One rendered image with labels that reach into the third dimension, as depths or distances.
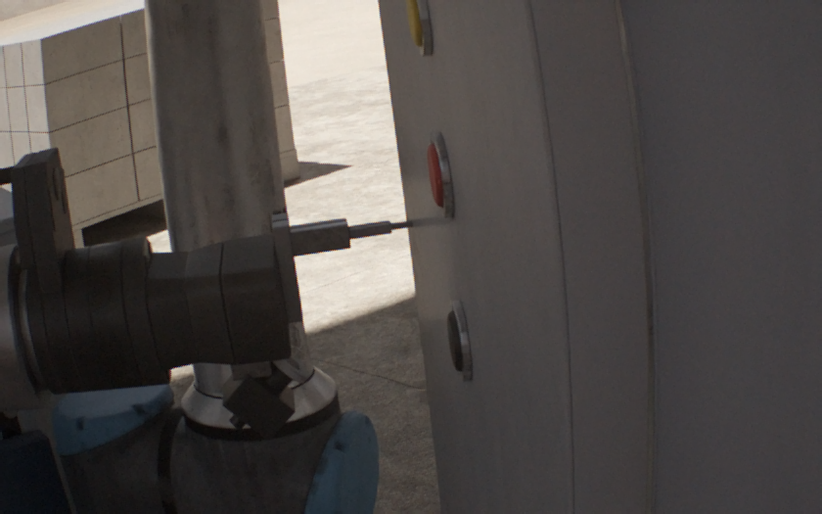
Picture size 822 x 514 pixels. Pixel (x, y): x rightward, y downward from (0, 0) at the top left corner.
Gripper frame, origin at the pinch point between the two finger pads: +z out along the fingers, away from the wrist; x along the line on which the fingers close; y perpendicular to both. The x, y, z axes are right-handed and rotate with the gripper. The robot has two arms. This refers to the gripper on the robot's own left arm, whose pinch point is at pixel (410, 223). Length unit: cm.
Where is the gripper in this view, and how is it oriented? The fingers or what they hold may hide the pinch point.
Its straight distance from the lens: 64.5
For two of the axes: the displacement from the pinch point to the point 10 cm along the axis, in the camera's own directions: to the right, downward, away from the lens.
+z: 9.9, -1.4, 0.6
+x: 0.9, 2.6, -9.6
